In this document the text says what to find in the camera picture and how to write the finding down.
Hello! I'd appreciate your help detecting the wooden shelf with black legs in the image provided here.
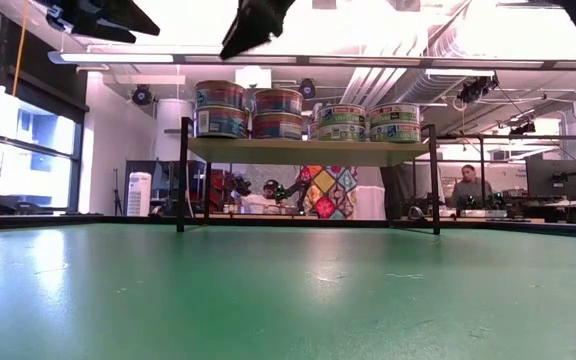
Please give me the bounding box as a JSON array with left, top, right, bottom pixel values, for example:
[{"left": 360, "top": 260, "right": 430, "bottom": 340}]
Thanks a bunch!
[{"left": 176, "top": 116, "right": 442, "bottom": 236}]

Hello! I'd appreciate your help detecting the black desktop screen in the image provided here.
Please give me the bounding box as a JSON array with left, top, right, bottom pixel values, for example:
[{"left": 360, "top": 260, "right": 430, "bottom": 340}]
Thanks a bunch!
[{"left": 525, "top": 158, "right": 576, "bottom": 201}]

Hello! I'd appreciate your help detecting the person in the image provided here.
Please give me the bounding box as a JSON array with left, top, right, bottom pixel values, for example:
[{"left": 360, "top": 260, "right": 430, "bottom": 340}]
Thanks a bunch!
[
  {"left": 451, "top": 163, "right": 494, "bottom": 210},
  {"left": 237, "top": 178, "right": 282, "bottom": 215}
]

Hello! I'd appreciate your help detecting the colourful patterned quilt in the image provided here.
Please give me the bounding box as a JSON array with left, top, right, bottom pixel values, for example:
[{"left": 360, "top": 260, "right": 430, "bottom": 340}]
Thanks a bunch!
[{"left": 295, "top": 166, "right": 359, "bottom": 221}]

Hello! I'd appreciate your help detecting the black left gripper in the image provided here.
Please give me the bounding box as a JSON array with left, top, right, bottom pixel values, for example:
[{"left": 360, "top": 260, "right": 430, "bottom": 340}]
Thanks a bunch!
[{"left": 42, "top": 0, "right": 161, "bottom": 45}]

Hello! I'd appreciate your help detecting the black ceiling camera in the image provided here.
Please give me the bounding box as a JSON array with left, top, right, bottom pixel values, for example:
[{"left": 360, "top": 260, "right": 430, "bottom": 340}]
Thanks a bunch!
[{"left": 456, "top": 74, "right": 500, "bottom": 105}]

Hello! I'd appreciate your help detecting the white air purifier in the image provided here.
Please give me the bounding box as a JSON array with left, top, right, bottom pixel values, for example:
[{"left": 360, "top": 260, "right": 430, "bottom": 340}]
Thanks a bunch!
[{"left": 126, "top": 172, "right": 153, "bottom": 217}]

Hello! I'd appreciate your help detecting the green table mat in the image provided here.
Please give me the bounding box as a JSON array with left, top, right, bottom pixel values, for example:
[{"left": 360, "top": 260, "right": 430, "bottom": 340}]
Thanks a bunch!
[{"left": 0, "top": 223, "right": 576, "bottom": 360}]

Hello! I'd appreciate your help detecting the long ceiling light strip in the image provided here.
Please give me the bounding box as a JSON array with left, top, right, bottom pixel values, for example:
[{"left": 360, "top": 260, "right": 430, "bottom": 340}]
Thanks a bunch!
[{"left": 47, "top": 50, "right": 177, "bottom": 66}]

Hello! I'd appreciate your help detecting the orange hanging cord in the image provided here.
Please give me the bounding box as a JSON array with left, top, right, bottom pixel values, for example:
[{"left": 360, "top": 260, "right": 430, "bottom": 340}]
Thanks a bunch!
[{"left": 11, "top": 0, "right": 30, "bottom": 97}]

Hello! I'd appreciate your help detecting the small robot with green light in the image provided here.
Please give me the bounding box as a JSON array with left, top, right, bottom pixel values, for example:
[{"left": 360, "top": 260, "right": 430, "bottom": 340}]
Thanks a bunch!
[{"left": 275, "top": 179, "right": 314, "bottom": 214}]

